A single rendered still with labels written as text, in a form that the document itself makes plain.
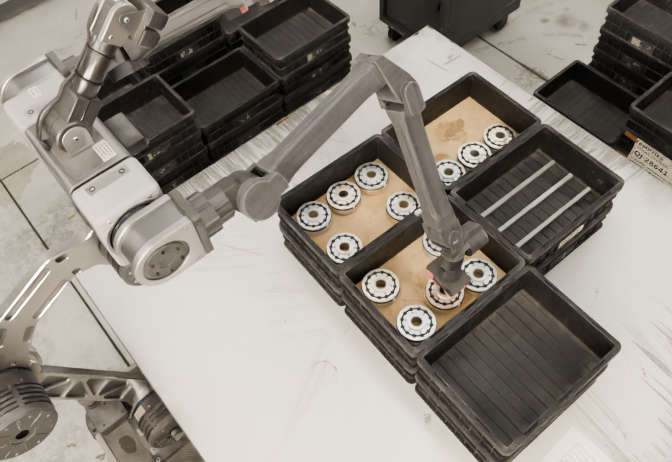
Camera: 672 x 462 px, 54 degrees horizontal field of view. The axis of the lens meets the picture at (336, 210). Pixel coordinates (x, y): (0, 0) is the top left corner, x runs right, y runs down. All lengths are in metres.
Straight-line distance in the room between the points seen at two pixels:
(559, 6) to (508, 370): 2.66
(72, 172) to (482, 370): 1.07
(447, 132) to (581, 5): 2.06
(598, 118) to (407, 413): 1.72
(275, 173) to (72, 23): 3.15
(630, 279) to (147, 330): 1.41
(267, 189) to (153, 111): 1.66
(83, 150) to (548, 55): 2.82
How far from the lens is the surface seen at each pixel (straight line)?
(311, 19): 3.09
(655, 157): 2.75
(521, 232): 1.94
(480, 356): 1.74
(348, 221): 1.92
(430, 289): 1.78
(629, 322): 2.03
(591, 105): 3.11
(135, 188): 1.20
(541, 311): 1.83
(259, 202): 1.21
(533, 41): 3.77
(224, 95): 2.96
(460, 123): 2.17
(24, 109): 1.43
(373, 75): 1.32
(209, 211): 1.19
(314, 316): 1.92
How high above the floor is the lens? 2.43
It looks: 55 degrees down
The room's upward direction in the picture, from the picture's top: 6 degrees counter-clockwise
